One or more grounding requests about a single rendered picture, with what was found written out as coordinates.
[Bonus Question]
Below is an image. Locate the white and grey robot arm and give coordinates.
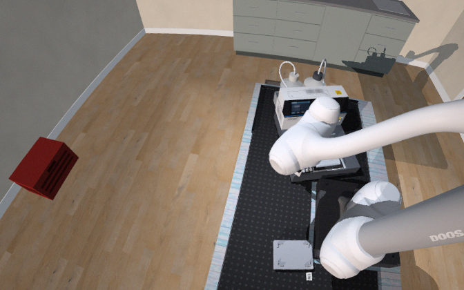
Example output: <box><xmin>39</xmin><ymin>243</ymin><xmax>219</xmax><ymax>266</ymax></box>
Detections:
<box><xmin>269</xmin><ymin>96</ymin><xmax>464</xmax><ymax>279</ymax></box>

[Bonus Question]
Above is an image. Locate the white microplate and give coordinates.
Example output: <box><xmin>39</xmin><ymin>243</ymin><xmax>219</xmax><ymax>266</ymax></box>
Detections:
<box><xmin>316</xmin><ymin>159</ymin><xmax>340</xmax><ymax>168</ymax></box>

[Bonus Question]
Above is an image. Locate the white bottle with dark grey cap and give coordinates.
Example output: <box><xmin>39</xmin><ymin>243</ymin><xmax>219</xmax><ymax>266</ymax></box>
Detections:
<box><xmin>303</xmin><ymin>71</ymin><xmax>323</xmax><ymax>87</ymax></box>

